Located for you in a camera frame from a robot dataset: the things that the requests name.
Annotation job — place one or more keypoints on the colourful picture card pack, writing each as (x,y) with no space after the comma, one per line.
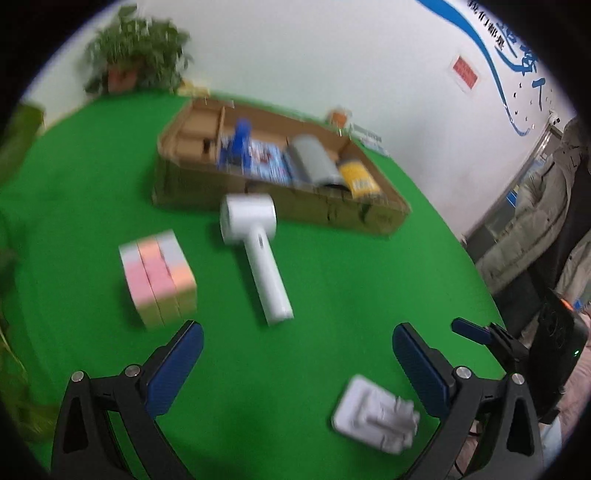
(268,159)

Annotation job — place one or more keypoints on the yellow label jar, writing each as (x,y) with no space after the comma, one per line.
(360,177)

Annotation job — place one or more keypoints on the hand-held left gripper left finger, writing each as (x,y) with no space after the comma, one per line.
(178,364)

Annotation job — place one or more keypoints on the potted green plant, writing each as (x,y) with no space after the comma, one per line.
(134,41)

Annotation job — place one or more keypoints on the cardboard box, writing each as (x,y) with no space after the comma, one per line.
(286,207)

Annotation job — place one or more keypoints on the yellow packet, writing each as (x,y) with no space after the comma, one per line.
(194,87)

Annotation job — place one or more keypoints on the silver metal can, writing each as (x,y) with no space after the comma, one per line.
(311,157)

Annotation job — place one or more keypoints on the small orange box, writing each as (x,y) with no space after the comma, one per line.
(340,117)

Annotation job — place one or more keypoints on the white printed box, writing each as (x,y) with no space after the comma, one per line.
(367,136)
(382,150)

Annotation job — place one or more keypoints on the red wall sign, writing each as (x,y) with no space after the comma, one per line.
(464,73)

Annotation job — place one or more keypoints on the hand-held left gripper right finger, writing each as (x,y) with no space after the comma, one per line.
(422,369)

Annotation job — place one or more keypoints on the white handheld device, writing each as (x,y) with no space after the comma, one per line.
(258,249)

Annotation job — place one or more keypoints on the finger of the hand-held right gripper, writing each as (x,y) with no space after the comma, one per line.
(471,329)

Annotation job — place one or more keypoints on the blue wall decal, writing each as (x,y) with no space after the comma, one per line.
(485,50)

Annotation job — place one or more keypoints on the white power adapter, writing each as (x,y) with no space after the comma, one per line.
(369,410)

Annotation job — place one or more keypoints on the blue bottle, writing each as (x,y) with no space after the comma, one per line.
(242,138)

